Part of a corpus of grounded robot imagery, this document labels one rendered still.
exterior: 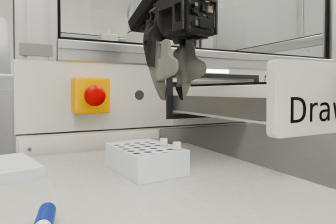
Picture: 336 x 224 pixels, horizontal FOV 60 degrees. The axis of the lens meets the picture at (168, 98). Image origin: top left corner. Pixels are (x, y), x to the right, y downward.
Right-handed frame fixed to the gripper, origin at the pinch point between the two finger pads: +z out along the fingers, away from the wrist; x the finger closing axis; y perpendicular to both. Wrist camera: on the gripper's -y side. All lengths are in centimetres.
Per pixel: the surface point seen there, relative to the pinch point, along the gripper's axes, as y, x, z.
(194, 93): -8.1, 13.0, 0.4
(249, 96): 8.5, 9.7, 0.8
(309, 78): 16.5, 13.0, -2.0
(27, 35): -24.0, -16.3, -11.0
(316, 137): -7, 66, 15
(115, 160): -2.8, -8.6, 10.5
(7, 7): -332, 30, -95
